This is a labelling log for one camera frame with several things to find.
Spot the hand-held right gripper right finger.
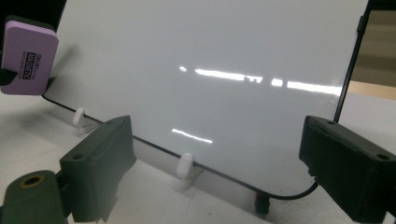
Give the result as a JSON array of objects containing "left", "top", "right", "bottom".
[{"left": 298, "top": 115, "right": 396, "bottom": 224}]

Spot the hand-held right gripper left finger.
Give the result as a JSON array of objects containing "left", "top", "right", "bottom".
[{"left": 59, "top": 115, "right": 138, "bottom": 223}]

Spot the purple and black eraser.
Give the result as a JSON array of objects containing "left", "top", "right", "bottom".
[{"left": 0, "top": 14, "right": 60, "bottom": 96}]

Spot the white whiteboard with black frame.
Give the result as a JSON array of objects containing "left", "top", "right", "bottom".
[{"left": 41, "top": 0, "right": 375, "bottom": 200}]

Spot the white plastic board holder clip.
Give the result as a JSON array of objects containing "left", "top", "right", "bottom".
[
  {"left": 176, "top": 152, "right": 204, "bottom": 190},
  {"left": 72, "top": 106, "right": 101, "bottom": 135}
]

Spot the wooden table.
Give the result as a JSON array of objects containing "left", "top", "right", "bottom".
[{"left": 346, "top": 79, "right": 396, "bottom": 101}]

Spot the small dark red board support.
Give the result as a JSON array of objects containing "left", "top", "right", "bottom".
[{"left": 254, "top": 190, "right": 271, "bottom": 216}]

